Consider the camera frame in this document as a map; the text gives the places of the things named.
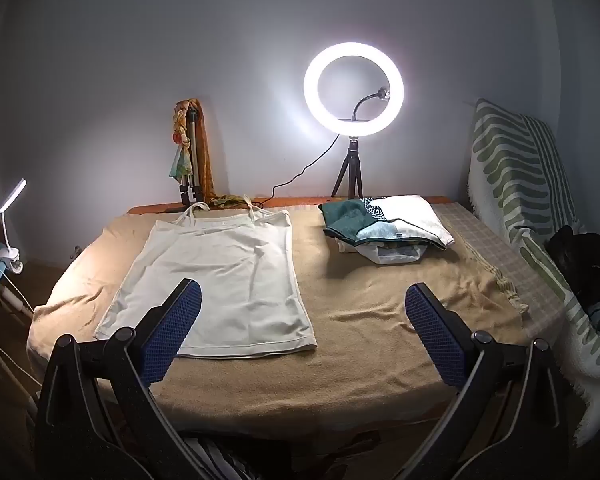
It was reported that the tan blanket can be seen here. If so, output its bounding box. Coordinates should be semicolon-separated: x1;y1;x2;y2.
27;205;528;441

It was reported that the white clip lamp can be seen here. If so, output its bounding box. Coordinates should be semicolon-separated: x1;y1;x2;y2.
0;178;28;276

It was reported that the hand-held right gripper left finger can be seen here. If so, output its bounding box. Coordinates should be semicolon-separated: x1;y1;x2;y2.
34;278;203;480

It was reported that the folded white mesh garment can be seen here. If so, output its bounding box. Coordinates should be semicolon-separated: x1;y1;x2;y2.
336;239;428;266

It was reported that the white ring light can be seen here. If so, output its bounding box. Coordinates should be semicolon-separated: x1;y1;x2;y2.
303;41;406;137

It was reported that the black gooseneck phone holder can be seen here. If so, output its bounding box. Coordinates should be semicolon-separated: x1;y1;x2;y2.
351;89;392;122

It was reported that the black power cable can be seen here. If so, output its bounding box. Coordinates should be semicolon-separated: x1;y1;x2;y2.
250;132;341;209

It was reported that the white tank top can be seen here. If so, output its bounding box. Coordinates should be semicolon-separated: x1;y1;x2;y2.
94;203;317;360

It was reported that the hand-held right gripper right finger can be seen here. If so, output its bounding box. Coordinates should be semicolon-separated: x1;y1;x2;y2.
404;282;571;480

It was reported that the checked beige sheet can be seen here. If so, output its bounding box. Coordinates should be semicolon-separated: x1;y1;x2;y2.
430;202;566;341

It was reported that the green striped white blanket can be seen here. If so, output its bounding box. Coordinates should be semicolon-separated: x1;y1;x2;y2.
467;98;600;448

